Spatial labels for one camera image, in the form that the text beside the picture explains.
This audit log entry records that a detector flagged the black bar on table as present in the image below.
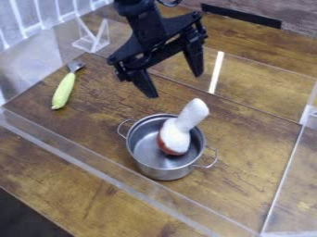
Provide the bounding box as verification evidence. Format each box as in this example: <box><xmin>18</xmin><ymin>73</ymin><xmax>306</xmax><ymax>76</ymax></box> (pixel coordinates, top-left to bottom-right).
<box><xmin>200</xmin><ymin>4</ymin><xmax>282</xmax><ymax>29</ymax></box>

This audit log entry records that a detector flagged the yellow handled metal peeler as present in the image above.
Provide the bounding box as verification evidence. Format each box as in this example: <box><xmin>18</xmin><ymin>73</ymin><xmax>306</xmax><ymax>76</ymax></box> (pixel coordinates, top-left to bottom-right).
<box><xmin>51</xmin><ymin>60</ymin><xmax>85</xmax><ymax>110</ymax></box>

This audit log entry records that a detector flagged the clear acrylic tray wall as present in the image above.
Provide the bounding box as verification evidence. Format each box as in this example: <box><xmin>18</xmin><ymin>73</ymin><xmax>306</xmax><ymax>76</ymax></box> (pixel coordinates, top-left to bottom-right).
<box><xmin>0</xmin><ymin>107</ymin><xmax>317</xmax><ymax>237</ymax></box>

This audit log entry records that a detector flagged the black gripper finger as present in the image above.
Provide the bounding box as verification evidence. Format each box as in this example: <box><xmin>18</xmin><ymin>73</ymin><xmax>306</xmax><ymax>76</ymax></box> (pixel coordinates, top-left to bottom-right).
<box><xmin>129</xmin><ymin>69</ymin><xmax>159</xmax><ymax>98</ymax></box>
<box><xmin>183</xmin><ymin>44</ymin><xmax>204</xmax><ymax>77</ymax></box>

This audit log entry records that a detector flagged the silver metal pot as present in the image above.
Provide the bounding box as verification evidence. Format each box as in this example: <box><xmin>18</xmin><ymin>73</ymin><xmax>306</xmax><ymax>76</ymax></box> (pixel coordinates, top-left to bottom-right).
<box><xmin>116</xmin><ymin>114</ymin><xmax>218</xmax><ymax>181</ymax></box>

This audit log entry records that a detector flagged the clear acrylic triangular stand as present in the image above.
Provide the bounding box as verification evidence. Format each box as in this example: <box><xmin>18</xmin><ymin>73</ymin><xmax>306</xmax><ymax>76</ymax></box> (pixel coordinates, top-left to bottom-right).
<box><xmin>72</xmin><ymin>18</ymin><xmax>109</xmax><ymax>53</ymax></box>

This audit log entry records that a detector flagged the white plush mushroom red cap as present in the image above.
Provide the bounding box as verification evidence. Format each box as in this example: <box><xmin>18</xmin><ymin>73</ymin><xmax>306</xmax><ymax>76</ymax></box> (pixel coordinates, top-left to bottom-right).
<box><xmin>158</xmin><ymin>98</ymin><xmax>208</xmax><ymax>156</ymax></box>

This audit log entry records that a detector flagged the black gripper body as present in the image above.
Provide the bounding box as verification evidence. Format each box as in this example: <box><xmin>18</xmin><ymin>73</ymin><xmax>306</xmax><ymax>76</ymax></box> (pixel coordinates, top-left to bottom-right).
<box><xmin>108</xmin><ymin>0</ymin><xmax>207</xmax><ymax>81</ymax></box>

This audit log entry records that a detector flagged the black cable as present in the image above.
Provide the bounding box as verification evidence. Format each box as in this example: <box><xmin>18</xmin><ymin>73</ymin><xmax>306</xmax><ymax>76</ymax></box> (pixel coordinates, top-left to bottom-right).
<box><xmin>156</xmin><ymin>0</ymin><xmax>183</xmax><ymax>8</ymax></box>

